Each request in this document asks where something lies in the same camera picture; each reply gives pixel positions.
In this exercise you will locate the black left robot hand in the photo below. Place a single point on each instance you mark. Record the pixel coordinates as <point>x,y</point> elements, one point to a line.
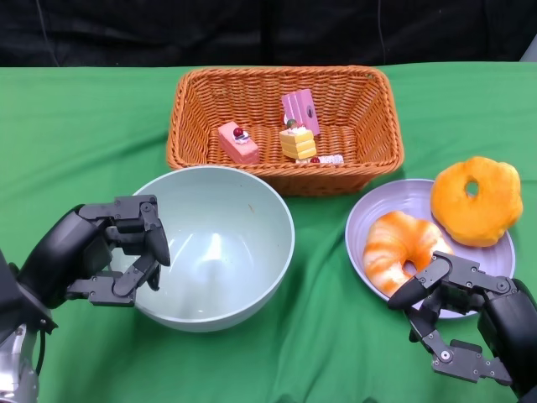
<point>67,247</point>

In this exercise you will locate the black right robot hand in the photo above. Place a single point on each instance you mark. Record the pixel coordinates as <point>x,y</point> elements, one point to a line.
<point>507,319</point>

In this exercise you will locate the pale grey-green bowl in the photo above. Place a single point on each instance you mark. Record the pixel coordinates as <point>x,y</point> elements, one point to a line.
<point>226,235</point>

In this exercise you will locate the salmon pink layered cake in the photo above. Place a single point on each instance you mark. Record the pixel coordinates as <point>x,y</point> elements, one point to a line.
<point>241,149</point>

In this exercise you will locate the chocolate layered cake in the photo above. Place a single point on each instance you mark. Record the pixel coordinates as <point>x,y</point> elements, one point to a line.
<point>329,159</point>

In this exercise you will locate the yellow layered cake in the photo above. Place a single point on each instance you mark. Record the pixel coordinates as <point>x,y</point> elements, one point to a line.
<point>298,144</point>

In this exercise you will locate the magenta pink layered cake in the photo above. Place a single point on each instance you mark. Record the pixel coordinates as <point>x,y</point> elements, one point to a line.
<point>300,107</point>

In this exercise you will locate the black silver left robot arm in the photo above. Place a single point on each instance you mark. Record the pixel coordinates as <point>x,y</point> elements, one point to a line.
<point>17,319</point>

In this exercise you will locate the lavender round plate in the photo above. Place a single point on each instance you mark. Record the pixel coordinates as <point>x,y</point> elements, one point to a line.
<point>377,205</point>

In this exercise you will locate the orange wicker basket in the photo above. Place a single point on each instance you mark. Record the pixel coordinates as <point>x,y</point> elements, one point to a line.
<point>369,126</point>

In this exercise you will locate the green tablecloth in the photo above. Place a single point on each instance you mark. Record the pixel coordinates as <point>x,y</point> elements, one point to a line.
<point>84,126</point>

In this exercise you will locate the pale grey panel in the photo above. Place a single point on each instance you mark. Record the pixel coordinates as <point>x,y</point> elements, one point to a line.
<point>530,52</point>

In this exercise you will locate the black backdrop curtain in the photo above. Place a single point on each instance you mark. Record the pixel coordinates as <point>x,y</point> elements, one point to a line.
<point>251,29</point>

